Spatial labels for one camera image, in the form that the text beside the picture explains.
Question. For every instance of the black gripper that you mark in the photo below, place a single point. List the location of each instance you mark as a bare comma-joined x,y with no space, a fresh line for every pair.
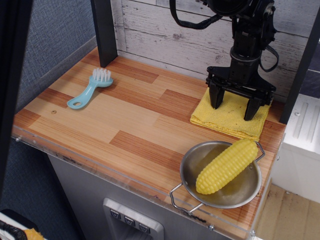
241,78

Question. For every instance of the yellow cloth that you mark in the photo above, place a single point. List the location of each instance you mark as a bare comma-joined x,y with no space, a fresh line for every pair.
229,117

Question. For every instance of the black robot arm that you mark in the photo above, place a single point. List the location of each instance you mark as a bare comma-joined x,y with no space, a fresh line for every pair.
252,32

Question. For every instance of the light blue dish brush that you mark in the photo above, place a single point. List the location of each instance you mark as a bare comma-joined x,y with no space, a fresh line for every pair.
100,78

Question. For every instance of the yellow plastic corn cob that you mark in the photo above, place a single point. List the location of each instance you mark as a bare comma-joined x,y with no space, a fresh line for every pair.
226,166

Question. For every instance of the small metal pot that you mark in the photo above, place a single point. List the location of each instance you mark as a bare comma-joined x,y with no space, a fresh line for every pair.
238,192

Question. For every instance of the white toy sink unit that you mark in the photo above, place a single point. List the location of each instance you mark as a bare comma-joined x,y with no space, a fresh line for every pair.
297,167

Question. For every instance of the clear acrylic edge guard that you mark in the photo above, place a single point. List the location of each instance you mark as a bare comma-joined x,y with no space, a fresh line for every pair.
127,145

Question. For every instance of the grey toy fridge cabinet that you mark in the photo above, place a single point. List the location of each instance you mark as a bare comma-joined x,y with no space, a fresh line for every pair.
112,207

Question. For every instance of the yellow black object bottom left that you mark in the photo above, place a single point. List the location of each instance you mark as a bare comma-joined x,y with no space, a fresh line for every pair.
10,232

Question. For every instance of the black right vertical post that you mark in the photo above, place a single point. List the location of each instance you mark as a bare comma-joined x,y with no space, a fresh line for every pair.
301,71

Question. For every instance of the black vertical post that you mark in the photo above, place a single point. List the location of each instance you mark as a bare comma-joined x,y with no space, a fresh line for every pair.
301,71
104,31

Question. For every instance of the black left vertical post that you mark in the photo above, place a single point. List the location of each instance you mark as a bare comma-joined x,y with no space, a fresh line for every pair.
104,31

